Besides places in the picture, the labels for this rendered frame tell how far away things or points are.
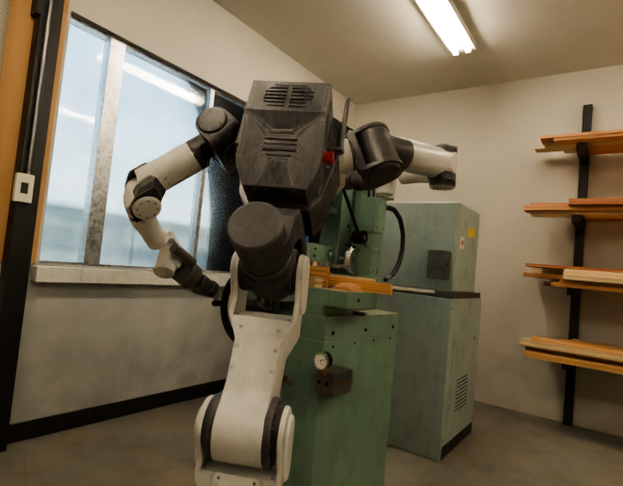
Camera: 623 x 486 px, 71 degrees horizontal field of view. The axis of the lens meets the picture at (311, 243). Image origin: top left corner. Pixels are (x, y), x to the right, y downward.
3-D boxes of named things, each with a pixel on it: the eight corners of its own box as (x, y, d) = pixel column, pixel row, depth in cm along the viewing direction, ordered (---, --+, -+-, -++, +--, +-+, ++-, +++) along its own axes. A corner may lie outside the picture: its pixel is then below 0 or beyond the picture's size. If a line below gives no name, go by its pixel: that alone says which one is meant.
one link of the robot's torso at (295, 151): (347, 187, 91) (363, 69, 108) (192, 175, 96) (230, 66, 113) (348, 254, 117) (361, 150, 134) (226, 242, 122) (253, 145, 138)
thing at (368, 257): (351, 274, 190) (354, 246, 191) (360, 274, 195) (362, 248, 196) (370, 276, 184) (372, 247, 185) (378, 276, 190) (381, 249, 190)
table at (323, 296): (212, 289, 182) (213, 275, 183) (263, 290, 206) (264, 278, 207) (331, 310, 145) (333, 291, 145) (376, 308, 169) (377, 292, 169)
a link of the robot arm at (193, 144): (191, 151, 116) (235, 126, 118) (177, 129, 120) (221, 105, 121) (206, 175, 127) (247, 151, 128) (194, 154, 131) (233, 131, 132)
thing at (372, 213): (358, 230, 193) (361, 197, 193) (368, 233, 200) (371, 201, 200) (374, 231, 187) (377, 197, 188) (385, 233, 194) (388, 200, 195)
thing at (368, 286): (266, 279, 199) (266, 270, 199) (269, 279, 200) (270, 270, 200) (389, 294, 160) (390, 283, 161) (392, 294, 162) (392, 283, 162)
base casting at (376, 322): (238, 323, 184) (241, 301, 185) (320, 318, 230) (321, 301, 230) (324, 342, 157) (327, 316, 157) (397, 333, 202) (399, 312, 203)
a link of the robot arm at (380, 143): (421, 163, 117) (380, 154, 110) (401, 184, 123) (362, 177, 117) (407, 132, 123) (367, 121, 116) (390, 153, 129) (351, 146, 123)
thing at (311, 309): (245, 302, 183) (246, 292, 184) (278, 302, 200) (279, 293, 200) (321, 316, 159) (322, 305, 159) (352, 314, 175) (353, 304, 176)
